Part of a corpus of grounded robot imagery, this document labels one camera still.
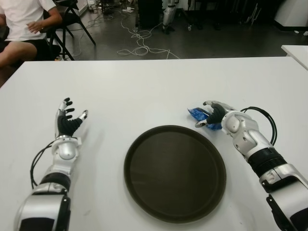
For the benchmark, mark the round dark brown tray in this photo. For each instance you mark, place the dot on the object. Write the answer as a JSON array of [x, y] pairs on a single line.
[[175, 173]]

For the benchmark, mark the black folding chair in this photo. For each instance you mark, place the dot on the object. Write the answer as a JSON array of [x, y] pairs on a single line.
[[69, 16]]

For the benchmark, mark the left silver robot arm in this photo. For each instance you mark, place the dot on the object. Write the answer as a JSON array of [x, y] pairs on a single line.
[[43, 209]]

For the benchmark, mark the silver humanoid robot leg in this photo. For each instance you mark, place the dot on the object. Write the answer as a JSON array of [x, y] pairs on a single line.
[[168, 14]]

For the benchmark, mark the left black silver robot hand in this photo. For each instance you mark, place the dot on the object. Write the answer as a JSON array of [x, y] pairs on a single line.
[[65, 125]]

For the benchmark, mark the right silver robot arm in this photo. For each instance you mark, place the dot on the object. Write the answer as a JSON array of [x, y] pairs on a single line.
[[252, 139]]

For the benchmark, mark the blue Oreo cookie packet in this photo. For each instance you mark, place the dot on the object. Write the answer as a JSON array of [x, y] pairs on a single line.
[[196, 113]]

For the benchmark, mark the seated person in white shirt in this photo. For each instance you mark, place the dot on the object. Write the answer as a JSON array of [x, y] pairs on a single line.
[[21, 19]]

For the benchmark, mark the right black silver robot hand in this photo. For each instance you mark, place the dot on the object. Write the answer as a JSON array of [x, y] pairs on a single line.
[[217, 113]]

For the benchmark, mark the white side table corner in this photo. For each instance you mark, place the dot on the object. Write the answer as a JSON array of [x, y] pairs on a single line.
[[298, 54]]

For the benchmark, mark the white cabinet with black base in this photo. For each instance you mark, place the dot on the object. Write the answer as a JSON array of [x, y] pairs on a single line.
[[293, 12]]

